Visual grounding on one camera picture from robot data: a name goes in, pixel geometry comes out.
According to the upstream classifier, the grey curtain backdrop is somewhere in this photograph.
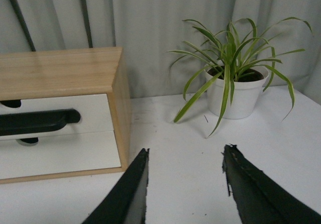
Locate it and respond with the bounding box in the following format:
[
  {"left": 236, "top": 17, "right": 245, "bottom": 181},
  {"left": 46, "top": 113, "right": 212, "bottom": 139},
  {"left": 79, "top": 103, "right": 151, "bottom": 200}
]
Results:
[{"left": 1, "top": 0, "right": 320, "bottom": 102}]

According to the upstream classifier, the green spider plant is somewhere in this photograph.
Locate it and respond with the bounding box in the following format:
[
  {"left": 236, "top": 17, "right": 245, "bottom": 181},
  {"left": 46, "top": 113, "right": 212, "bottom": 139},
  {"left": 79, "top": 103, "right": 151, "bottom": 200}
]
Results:
[{"left": 173, "top": 18, "right": 304, "bottom": 130}]

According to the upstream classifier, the black drawer handle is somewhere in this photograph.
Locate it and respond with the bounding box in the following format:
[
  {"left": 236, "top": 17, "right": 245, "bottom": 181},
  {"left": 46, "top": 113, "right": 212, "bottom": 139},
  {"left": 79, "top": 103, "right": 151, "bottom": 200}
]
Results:
[{"left": 1, "top": 108, "right": 81, "bottom": 136}]

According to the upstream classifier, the white top drawer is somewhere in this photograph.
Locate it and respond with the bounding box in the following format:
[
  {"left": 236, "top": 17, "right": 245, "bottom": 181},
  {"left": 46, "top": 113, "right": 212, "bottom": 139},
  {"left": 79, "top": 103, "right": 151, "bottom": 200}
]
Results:
[{"left": 1, "top": 94, "right": 113, "bottom": 141}]

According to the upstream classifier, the wooden drawer cabinet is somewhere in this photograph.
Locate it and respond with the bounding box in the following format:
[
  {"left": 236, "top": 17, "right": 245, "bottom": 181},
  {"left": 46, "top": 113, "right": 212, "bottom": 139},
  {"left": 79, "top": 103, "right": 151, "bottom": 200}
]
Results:
[{"left": 1, "top": 47, "right": 131, "bottom": 184}]

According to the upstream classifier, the white plant pot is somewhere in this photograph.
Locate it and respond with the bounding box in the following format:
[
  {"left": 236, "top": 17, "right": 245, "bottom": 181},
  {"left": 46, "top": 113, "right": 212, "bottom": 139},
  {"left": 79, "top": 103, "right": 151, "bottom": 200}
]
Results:
[{"left": 207, "top": 66, "right": 269, "bottom": 120}]

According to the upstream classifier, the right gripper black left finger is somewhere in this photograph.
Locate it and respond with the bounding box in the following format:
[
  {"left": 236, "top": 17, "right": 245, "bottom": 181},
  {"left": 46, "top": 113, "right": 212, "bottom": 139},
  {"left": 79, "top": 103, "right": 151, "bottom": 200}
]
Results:
[{"left": 83, "top": 148, "right": 149, "bottom": 224}]

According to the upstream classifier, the white drawer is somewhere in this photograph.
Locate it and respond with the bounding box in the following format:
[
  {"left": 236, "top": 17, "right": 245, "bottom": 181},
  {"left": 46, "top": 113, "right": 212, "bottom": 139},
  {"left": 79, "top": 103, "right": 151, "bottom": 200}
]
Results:
[
  {"left": 1, "top": 132, "right": 121, "bottom": 183},
  {"left": 1, "top": 94, "right": 113, "bottom": 141}
]

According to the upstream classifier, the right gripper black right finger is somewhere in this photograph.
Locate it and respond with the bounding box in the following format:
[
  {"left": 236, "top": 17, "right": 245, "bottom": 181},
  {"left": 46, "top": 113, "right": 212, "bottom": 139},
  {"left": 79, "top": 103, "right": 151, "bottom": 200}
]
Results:
[{"left": 222, "top": 145, "right": 320, "bottom": 223}]

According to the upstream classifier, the white bottom drawer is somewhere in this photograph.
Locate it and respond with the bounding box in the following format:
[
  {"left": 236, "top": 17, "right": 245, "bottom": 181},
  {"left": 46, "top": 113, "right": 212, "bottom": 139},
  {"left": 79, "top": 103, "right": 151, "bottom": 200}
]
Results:
[{"left": 1, "top": 132, "right": 121, "bottom": 183}]

